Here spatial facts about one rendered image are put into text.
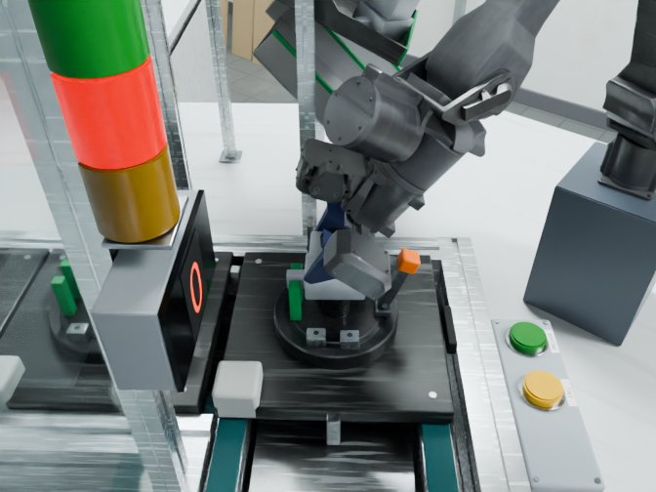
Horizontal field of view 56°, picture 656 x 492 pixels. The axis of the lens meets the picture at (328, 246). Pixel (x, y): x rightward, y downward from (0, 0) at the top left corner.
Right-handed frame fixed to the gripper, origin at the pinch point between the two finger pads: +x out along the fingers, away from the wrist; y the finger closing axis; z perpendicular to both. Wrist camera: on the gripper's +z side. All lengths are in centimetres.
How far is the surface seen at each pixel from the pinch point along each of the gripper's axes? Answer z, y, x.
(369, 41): 4.7, -20.8, -13.0
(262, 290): -0.3, -4.8, 13.8
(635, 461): -41.2, 9.8, -3.1
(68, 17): 27.0, 21.5, -18.1
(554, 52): -129, -243, 1
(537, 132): -46, -64, -7
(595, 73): -145, -230, -5
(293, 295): -0.3, 1.9, 6.4
